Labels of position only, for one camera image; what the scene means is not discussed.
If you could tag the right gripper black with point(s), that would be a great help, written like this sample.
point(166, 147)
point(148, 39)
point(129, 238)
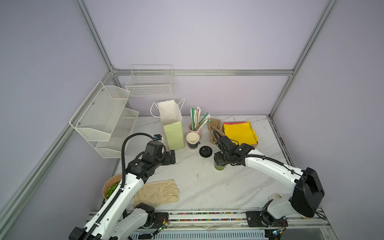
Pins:
point(217, 160)

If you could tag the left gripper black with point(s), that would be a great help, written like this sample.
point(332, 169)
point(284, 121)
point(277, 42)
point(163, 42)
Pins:
point(166, 155)

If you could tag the black plastic cup lid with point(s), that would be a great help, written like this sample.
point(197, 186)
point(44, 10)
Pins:
point(205, 151)

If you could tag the green paper coffee cup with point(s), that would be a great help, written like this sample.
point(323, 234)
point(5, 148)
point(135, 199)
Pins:
point(218, 167)

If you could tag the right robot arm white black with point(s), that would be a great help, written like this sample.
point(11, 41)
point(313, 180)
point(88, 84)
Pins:
point(306, 190)

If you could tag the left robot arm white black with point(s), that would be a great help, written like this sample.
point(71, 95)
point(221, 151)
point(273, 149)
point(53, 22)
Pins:
point(120, 198)

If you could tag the black paper coffee cup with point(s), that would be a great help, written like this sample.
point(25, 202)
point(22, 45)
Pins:
point(193, 140)

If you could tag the green paper takeout bag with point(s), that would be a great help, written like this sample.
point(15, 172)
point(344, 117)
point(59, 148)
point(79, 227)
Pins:
point(171, 118)

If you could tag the yellow napkin stack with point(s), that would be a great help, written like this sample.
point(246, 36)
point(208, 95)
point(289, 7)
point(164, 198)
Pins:
point(241, 132)

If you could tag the pink straw holder cup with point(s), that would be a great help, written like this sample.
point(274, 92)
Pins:
point(199, 132)

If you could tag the cream leather work glove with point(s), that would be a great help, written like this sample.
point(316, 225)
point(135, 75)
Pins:
point(157, 193)

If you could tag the white wrapped straw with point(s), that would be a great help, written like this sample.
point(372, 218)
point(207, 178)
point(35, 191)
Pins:
point(197, 116)

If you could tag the green wrapped straw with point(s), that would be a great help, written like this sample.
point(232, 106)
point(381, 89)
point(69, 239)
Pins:
point(192, 118)

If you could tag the white mesh shelf lower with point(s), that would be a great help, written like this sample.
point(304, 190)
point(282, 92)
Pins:
point(123, 128)

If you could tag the white mesh shelf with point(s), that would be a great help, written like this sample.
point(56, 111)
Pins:
point(123, 128)
point(97, 118)

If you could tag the brown bowl with green bits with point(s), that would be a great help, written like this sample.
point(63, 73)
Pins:
point(111, 185)

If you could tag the white cloth glove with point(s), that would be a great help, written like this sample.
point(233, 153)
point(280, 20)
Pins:
point(279, 196)

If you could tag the white mesh shelf upper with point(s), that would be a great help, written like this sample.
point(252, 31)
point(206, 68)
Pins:
point(97, 118)

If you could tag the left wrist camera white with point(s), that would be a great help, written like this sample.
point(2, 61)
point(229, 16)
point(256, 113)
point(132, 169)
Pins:
point(157, 137)

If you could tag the aluminium mounting rail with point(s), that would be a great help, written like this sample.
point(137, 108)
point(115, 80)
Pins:
point(231, 219)

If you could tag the white wire basket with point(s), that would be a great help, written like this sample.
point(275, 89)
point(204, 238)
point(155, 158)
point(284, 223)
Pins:
point(151, 81)

